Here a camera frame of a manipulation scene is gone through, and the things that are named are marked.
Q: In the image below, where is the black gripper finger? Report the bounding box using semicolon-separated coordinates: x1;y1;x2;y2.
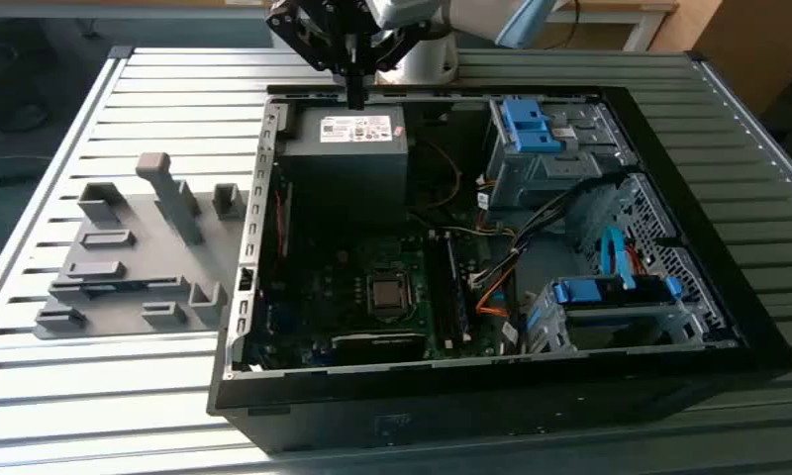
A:
356;22;433;110
267;0;359;110

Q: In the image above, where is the blue RAM stick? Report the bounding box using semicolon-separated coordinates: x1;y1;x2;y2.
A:
70;279;180;298

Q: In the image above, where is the black RAM slot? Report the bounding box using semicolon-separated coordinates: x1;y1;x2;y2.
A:
423;233;445;347
440;233;464;342

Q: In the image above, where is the RAM slot with white clips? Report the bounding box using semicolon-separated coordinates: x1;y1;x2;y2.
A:
428;230;453;346

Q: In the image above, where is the long white desk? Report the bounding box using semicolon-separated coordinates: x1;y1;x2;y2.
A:
0;0;285;40

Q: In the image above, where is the blue drive carrier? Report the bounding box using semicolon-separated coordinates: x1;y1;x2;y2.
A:
500;98;564;154

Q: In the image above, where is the grey power supply unit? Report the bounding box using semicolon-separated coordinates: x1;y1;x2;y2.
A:
277;104;412;234

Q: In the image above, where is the tall metal drive cage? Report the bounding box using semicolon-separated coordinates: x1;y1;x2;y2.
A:
484;98;639;214

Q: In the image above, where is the grey parts rack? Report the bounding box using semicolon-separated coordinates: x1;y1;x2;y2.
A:
33;151;251;340

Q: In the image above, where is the silver CPU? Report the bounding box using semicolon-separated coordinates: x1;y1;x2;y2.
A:
372;280;405;309

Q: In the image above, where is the metal CPU socket cover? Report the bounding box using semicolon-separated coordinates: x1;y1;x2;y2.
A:
365;273;416;319

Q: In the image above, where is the green motherboard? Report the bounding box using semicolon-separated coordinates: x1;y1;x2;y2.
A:
256;225;503;370

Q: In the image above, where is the wooden cabinet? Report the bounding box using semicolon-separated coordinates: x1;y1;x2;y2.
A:
650;0;792;118

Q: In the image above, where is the hard disk in blue carrier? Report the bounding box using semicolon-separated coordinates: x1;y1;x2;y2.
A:
552;276;683;311

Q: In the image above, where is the black graphics card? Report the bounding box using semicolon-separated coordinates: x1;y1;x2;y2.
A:
332;331;429;366

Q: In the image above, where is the low metal disk bay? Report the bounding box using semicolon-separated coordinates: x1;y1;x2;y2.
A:
524;276;712;353

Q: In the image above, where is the black PC case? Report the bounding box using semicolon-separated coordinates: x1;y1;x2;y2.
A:
204;83;792;454

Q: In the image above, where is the yellow black wire bundle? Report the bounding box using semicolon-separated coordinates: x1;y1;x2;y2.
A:
405;141;463;214

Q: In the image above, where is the wooden desk white frame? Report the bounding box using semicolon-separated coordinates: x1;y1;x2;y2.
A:
547;0;680;53

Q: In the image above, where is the black white wire bundle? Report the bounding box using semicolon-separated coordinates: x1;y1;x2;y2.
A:
435;223;507;238

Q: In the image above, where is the thick black cable bundle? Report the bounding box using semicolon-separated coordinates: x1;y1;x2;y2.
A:
505;175;625;258

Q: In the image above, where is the orange wire bundle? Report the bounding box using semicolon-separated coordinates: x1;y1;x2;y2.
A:
473;260;523;318

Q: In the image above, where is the blue flat data cable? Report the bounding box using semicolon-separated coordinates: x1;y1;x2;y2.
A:
597;225;638;292

